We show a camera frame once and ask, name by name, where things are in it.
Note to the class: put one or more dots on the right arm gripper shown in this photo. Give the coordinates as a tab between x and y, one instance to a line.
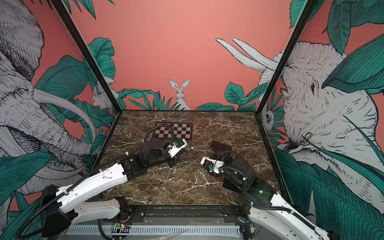
226	159

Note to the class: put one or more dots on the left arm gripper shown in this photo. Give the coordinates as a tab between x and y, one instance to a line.
175	160

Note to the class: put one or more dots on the blue smartphone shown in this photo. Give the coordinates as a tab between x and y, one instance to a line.
218	147

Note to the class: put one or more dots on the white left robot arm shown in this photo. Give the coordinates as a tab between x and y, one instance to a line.
63	207

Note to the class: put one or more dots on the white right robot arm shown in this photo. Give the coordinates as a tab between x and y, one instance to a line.
264	205

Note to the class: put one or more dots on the dark chessboard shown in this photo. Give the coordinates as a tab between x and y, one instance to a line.
181	131

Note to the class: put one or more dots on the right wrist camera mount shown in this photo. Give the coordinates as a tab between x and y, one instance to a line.
210	165

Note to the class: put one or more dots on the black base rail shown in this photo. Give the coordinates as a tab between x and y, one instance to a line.
230	213

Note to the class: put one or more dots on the white slotted cable duct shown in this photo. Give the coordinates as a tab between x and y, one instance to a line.
166	230

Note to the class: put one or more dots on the black corner frame post right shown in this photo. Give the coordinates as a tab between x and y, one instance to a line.
298	29

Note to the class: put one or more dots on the black corner frame post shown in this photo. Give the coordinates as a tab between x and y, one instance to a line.
298	29
66	18

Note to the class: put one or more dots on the black corner frame post left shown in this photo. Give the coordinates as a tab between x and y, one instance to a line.
66	18

